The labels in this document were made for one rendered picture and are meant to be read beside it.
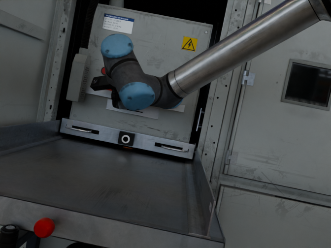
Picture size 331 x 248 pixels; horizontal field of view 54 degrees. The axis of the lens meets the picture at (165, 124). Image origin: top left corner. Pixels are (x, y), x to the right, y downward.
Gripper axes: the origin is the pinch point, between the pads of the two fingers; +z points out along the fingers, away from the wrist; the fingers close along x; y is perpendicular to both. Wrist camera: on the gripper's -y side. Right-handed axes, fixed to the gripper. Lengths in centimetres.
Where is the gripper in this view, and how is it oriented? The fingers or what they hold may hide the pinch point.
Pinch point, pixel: (118, 105)
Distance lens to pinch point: 125.4
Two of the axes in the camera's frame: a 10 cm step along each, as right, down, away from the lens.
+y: 9.8, 2.0, -0.4
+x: 1.9, -8.8, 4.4
